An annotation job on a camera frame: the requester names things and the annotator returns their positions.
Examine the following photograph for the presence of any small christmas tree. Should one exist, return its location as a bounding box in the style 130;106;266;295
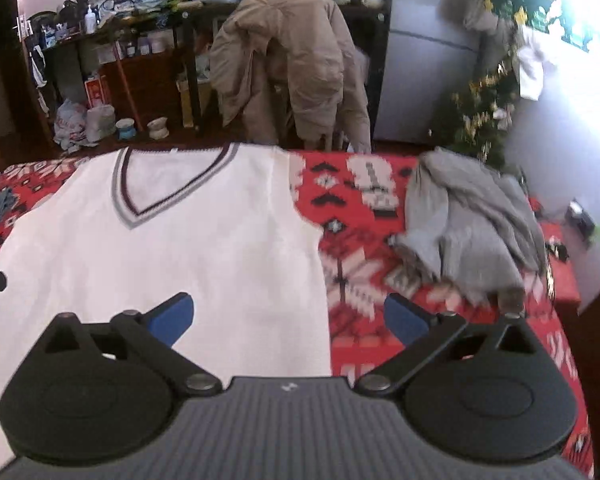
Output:
450;60;521;166

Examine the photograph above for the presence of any white knitted vest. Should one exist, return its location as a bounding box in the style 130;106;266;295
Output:
0;142;333;466

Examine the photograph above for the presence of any red box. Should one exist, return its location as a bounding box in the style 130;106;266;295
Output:
85;75;112;108

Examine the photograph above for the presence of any hanging white navy cloth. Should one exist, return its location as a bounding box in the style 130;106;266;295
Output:
30;42;48;88

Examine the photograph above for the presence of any silver refrigerator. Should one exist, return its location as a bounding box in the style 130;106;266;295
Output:
372;0;486;143

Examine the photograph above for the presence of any grey garment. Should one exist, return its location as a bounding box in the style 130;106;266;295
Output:
392;147;548;308

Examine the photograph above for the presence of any dark cluttered desk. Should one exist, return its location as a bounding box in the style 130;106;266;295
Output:
25;2;201;131

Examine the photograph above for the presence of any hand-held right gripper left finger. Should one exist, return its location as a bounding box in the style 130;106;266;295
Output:
42;292;223;401

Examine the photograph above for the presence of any beige jacket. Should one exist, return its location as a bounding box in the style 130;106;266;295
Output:
209;0;372;153

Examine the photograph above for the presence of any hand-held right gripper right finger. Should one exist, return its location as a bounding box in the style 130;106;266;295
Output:
354;294;551;396

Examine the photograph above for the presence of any yellow paper bag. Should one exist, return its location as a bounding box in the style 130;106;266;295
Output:
177;77;201;128

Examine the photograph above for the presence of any red broom handle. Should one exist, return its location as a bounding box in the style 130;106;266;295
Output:
115;57;143;131

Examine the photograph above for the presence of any red patterned blanket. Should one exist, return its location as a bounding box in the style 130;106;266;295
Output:
0;147;596;478

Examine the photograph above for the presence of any plain white bag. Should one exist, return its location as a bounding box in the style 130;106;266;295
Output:
85;104;117;142

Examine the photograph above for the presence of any dark wooden door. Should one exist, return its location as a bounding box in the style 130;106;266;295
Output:
0;0;46;161

